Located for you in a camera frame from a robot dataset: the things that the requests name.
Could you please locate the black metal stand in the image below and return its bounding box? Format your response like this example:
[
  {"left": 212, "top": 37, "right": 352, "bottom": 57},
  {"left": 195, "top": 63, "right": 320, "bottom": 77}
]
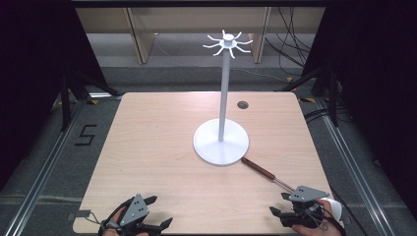
[
  {"left": 277, "top": 63, "right": 341, "bottom": 128},
  {"left": 59, "top": 67, "right": 122, "bottom": 132}
]

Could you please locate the person's left hand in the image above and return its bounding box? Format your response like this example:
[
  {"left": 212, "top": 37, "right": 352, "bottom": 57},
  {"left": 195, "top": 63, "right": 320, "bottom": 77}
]
[{"left": 101, "top": 206, "right": 150, "bottom": 236}]

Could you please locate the bundle of black cables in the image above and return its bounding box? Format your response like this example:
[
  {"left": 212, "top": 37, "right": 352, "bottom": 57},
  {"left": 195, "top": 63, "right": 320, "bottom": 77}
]
[{"left": 265, "top": 6, "right": 317, "bottom": 83}]

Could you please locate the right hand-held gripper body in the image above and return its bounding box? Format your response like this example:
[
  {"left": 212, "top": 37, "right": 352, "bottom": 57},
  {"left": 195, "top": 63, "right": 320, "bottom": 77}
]
[{"left": 280, "top": 185, "right": 330, "bottom": 228}]

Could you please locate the aluminium floor rail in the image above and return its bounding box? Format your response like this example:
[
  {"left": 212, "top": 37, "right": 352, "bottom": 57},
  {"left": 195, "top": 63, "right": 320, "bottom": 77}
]
[
  {"left": 315, "top": 97, "right": 396, "bottom": 236},
  {"left": 3, "top": 97, "right": 88, "bottom": 236}
]

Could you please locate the black curtain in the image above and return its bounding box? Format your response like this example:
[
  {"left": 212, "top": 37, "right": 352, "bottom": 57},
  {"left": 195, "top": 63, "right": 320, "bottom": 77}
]
[
  {"left": 0, "top": 0, "right": 111, "bottom": 193},
  {"left": 299, "top": 0, "right": 417, "bottom": 224}
]

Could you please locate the white hook stand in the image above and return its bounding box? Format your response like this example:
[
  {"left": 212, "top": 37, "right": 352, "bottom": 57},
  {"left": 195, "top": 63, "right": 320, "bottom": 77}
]
[{"left": 192, "top": 29, "right": 254, "bottom": 167}]

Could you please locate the thin gripper cable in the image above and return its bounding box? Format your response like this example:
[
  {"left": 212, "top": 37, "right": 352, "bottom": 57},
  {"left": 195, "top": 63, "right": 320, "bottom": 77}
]
[{"left": 88, "top": 210, "right": 106, "bottom": 228}]

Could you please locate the black metal frame bar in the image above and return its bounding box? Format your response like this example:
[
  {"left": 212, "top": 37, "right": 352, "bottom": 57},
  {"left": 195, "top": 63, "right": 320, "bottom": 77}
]
[{"left": 70, "top": 0, "right": 329, "bottom": 9}]

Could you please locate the light wooden desk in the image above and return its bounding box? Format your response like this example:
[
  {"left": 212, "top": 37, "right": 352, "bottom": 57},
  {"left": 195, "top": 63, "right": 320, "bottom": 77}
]
[{"left": 75, "top": 6, "right": 327, "bottom": 65}]

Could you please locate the white wristband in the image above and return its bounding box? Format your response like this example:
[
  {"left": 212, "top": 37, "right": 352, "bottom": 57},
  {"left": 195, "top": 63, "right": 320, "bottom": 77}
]
[{"left": 323, "top": 197, "right": 343, "bottom": 221}]

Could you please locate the wooden-handled metal utensil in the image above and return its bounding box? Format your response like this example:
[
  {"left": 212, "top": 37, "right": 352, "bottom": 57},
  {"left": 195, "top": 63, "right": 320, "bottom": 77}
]
[{"left": 241, "top": 156, "right": 296, "bottom": 193}]

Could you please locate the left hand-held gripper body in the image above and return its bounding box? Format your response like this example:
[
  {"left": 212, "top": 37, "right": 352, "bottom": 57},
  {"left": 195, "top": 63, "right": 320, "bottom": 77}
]
[{"left": 97, "top": 194, "right": 155, "bottom": 236}]

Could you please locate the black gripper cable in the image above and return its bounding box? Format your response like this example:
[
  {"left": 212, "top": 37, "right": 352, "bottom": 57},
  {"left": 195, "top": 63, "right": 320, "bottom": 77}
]
[{"left": 328, "top": 186, "right": 363, "bottom": 236}]

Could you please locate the person's right hand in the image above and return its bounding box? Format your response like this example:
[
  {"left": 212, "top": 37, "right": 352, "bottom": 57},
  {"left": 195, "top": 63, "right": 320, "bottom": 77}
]
[{"left": 291, "top": 199, "right": 345, "bottom": 236}]

